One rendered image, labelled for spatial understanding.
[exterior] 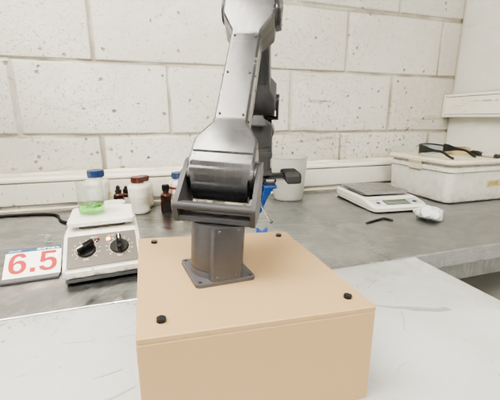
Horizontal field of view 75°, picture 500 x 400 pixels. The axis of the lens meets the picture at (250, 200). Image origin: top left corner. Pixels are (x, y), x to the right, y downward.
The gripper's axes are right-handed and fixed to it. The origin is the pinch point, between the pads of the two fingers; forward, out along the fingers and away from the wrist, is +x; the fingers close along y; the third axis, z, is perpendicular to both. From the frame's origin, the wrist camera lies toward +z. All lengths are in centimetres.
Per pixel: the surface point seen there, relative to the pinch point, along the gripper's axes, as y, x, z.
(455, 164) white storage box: -67, -3, 21
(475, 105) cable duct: -95, -21, 50
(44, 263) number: 42.1, 7.1, -14.2
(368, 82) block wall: -53, -30, 59
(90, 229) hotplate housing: 34.5, 2.0, -11.0
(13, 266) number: 46.9, 6.8, -15.1
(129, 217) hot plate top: 27.3, 0.3, -9.4
